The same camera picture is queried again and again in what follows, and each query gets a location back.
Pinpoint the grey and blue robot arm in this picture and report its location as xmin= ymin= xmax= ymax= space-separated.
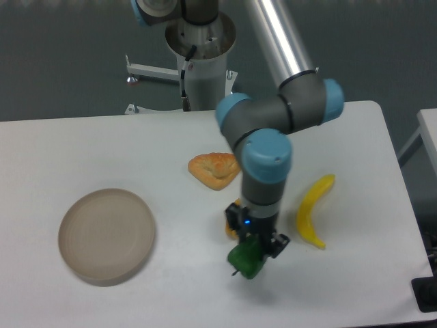
xmin=131 ymin=1 xmax=344 ymax=258

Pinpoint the yellow toy banana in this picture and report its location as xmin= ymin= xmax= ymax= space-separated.
xmin=296 ymin=174 xmax=336 ymax=249

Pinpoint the green toy pepper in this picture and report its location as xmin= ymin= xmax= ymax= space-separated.
xmin=227 ymin=235 xmax=266 ymax=279

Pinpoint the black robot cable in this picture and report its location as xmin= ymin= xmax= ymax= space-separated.
xmin=180 ymin=44 xmax=198 ymax=112

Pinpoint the yellow toy pepper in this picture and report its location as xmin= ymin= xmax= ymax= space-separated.
xmin=225 ymin=198 xmax=242 ymax=240

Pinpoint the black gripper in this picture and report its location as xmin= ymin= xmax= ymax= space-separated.
xmin=229 ymin=207 xmax=290 ymax=258

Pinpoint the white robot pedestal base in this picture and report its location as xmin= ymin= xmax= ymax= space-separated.
xmin=123 ymin=13 xmax=319 ymax=115

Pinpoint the orange toy pastry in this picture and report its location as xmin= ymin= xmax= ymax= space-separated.
xmin=188 ymin=152 xmax=240 ymax=191

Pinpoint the black device at table edge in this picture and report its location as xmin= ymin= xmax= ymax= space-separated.
xmin=411 ymin=277 xmax=436 ymax=313

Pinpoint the white side table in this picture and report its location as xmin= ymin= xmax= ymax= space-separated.
xmin=397 ymin=109 xmax=437 ymax=171

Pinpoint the beige round plate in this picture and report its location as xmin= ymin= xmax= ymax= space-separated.
xmin=58 ymin=189 xmax=156 ymax=287

